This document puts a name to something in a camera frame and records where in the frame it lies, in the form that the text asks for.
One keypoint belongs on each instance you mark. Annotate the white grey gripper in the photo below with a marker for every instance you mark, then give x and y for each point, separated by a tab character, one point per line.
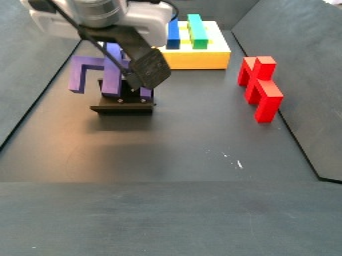
147	15

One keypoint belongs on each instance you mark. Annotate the purple notched block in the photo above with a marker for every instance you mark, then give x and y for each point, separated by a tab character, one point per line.
85	63

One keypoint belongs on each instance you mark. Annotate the yellow slotted board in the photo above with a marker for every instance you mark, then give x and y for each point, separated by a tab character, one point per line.
186	58

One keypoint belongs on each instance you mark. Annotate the blue bar block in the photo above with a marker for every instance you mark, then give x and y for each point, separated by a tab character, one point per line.
174	37

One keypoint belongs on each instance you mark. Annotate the green bar block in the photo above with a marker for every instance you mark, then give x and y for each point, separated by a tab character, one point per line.
197	30

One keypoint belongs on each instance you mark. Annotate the red notched block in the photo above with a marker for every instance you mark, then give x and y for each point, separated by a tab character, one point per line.
262	92

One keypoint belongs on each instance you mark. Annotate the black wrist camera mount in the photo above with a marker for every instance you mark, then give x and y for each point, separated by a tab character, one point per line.
147	68

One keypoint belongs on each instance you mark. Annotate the black fixture bracket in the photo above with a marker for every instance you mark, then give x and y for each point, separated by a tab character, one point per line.
131	102

